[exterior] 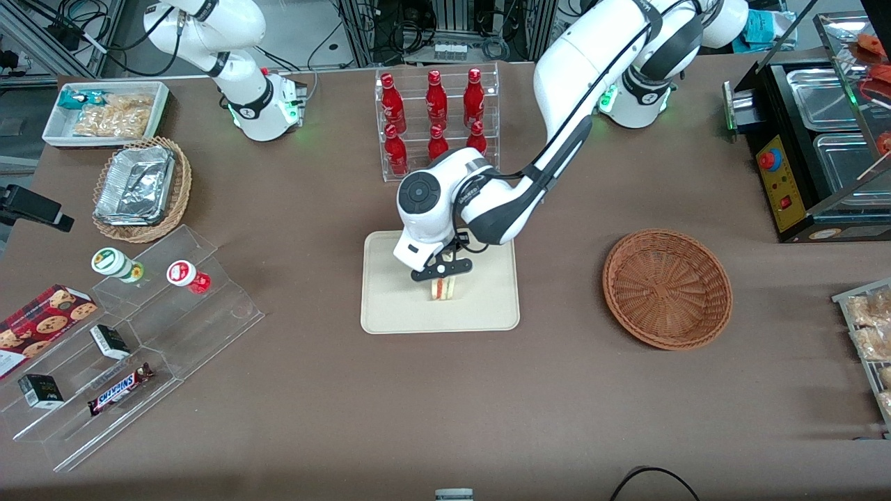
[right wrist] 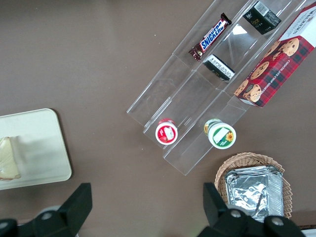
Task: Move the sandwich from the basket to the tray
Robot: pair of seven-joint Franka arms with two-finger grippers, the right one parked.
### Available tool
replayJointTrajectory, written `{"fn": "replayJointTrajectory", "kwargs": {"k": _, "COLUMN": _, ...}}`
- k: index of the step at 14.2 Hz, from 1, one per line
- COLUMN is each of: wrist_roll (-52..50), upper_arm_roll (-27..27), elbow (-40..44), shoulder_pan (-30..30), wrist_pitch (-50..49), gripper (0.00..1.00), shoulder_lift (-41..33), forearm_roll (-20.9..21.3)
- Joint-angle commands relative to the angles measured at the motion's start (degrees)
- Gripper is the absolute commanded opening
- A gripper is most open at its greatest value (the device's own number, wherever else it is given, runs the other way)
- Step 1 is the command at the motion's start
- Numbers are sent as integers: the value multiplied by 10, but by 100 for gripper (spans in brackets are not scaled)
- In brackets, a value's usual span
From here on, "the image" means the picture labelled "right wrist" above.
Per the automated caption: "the beige plastic tray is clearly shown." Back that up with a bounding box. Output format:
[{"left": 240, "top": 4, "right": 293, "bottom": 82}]
[{"left": 0, "top": 108, "right": 73, "bottom": 191}]

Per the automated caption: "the Snickers chocolate bar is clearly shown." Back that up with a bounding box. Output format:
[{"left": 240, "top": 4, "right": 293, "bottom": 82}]
[{"left": 188, "top": 12, "right": 233, "bottom": 62}]

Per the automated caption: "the clear acrylic stepped stand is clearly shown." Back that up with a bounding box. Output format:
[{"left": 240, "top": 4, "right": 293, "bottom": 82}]
[{"left": 126, "top": 0, "right": 307, "bottom": 177}]

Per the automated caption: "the light tan wicker basket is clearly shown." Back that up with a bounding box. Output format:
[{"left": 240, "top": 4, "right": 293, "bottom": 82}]
[{"left": 214, "top": 152, "right": 293, "bottom": 221}]

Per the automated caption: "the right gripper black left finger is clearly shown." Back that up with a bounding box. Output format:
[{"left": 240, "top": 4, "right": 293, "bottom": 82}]
[{"left": 17, "top": 182, "right": 93, "bottom": 237}]

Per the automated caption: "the small black box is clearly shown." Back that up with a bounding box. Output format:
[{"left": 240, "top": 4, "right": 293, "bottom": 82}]
[
  {"left": 202, "top": 54, "right": 236, "bottom": 82},
  {"left": 242, "top": 0, "right": 282, "bottom": 36}
]

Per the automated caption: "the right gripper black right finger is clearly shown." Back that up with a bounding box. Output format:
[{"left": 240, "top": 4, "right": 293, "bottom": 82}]
[{"left": 197, "top": 182, "right": 307, "bottom": 237}]

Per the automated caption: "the stack of foil trays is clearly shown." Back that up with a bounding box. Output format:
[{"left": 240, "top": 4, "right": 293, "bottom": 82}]
[{"left": 224, "top": 165, "right": 285, "bottom": 221}]

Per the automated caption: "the red tartan cookie box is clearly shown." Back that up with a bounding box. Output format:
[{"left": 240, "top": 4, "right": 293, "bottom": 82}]
[{"left": 233, "top": 2, "right": 316, "bottom": 109}]

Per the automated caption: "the red-lidded small jar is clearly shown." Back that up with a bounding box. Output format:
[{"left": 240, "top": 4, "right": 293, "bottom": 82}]
[{"left": 155, "top": 118, "right": 179, "bottom": 145}]

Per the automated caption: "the triangular sandwich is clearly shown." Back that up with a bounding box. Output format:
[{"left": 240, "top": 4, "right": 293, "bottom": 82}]
[{"left": 0, "top": 135, "right": 22, "bottom": 181}]

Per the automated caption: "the green-lidded small jar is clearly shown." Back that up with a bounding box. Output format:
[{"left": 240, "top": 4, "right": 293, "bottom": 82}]
[{"left": 203, "top": 118, "right": 237, "bottom": 150}]

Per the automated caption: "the white rectangular bin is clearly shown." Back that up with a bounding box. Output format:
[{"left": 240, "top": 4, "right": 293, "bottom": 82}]
[{"left": 301, "top": 227, "right": 316, "bottom": 237}]

